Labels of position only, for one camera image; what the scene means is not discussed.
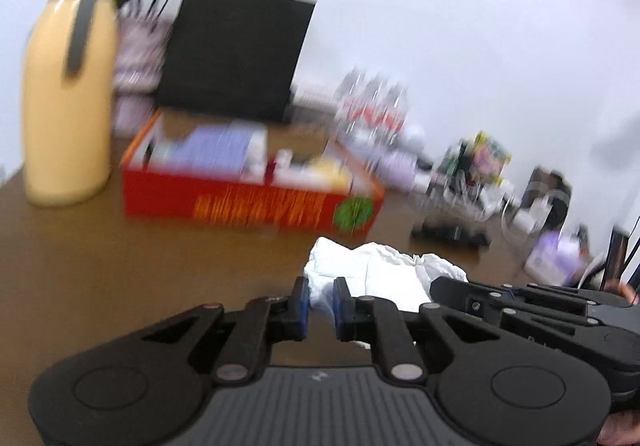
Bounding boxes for white cloth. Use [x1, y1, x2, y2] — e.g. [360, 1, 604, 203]
[304, 237, 468, 314]

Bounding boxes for yellow plush toy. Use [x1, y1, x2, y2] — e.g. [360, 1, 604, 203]
[303, 155, 352, 190]

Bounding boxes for purple fabric pouch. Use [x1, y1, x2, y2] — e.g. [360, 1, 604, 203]
[163, 125, 254, 177]

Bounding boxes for red green ribbon item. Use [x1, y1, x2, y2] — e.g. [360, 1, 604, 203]
[264, 155, 284, 186]

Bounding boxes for person right hand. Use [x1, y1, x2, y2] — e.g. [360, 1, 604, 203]
[598, 280, 640, 446]

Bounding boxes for purple white box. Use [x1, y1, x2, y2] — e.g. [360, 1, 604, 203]
[524, 231, 587, 285]

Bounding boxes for black cloth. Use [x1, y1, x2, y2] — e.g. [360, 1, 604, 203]
[411, 221, 491, 250]

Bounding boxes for colourful snack packet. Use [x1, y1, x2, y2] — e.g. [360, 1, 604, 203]
[461, 132, 512, 185]

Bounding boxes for purple knitted item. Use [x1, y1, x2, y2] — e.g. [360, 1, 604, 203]
[375, 151, 418, 191]

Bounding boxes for round white speaker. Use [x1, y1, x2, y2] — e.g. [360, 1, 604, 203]
[398, 124, 426, 152]

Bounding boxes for red cardboard box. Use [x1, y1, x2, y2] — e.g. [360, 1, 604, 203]
[120, 110, 385, 235]

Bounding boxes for water bottle right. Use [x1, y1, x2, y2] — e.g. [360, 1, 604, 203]
[384, 83, 409, 146]

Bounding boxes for water bottle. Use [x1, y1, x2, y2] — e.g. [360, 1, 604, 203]
[335, 68, 367, 138]
[384, 83, 409, 146]
[361, 74, 387, 143]

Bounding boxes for water bottle middle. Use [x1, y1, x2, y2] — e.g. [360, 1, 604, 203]
[361, 74, 387, 143]

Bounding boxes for water bottle left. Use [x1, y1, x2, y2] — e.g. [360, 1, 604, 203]
[335, 68, 367, 138]

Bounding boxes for black paper bag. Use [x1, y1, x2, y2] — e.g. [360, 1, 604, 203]
[155, 0, 316, 123]

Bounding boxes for purple wrapped vase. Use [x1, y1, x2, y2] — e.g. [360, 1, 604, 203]
[112, 16, 172, 138]

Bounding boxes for yellow thermos jug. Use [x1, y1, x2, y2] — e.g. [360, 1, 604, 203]
[22, 0, 118, 206]

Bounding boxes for white charger cables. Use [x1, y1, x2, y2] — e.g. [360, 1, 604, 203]
[409, 165, 572, 242]

